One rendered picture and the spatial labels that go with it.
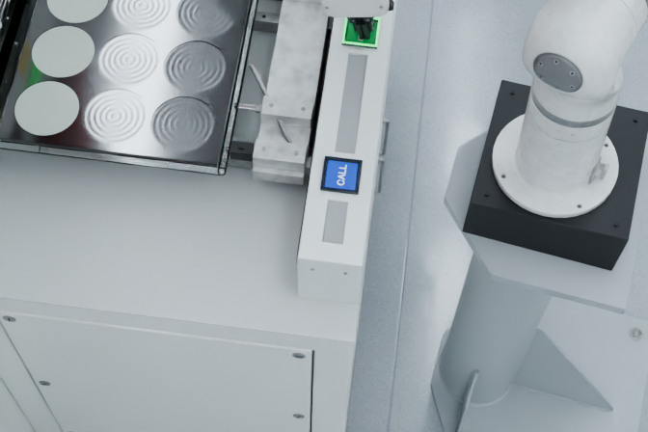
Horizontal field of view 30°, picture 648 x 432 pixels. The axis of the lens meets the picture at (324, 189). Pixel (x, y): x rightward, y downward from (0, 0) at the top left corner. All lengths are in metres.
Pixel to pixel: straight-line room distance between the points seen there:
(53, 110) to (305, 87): 0.40
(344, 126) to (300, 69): 0.18
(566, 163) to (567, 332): 1.03
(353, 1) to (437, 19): 1.34
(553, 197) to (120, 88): 0.70
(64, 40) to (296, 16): 0.38
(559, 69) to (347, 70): 0.48
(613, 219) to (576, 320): 0.95
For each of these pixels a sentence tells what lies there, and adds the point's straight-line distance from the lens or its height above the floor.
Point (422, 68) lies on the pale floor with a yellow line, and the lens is 3.05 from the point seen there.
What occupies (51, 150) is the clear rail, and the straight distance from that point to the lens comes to 1.90.
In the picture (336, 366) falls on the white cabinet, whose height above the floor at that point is 0.70.
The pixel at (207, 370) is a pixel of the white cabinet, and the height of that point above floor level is 0.61.
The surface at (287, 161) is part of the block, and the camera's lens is 1.85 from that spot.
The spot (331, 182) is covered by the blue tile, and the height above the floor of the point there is 0.96.
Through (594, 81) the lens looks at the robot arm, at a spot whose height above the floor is 1.29.
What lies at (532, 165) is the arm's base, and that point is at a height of 0.98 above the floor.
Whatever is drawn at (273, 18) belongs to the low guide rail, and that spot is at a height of 0.85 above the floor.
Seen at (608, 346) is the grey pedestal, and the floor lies 0.01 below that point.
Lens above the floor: 2.51
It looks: 62 degrees down
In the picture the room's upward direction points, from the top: 2 degrees clockwise
